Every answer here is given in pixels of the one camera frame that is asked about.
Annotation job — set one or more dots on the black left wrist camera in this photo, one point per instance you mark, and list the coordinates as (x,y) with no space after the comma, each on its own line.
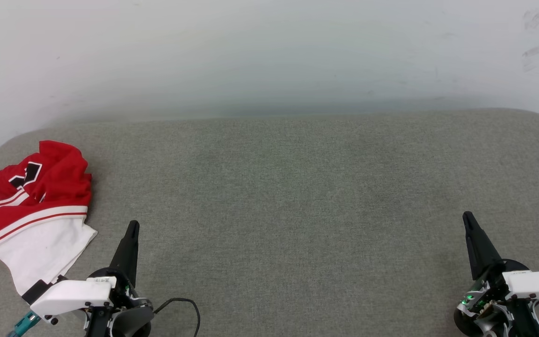
(34,291)

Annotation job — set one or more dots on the red and white basketball jersey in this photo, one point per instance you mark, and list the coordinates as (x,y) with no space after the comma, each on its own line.
(40,187)

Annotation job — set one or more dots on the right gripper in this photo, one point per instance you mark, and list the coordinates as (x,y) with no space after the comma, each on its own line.
(484,299)

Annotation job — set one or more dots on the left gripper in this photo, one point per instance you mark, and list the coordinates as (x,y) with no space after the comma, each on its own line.
(129,318)

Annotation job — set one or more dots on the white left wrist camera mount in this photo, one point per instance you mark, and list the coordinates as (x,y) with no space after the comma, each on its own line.
(73,295)

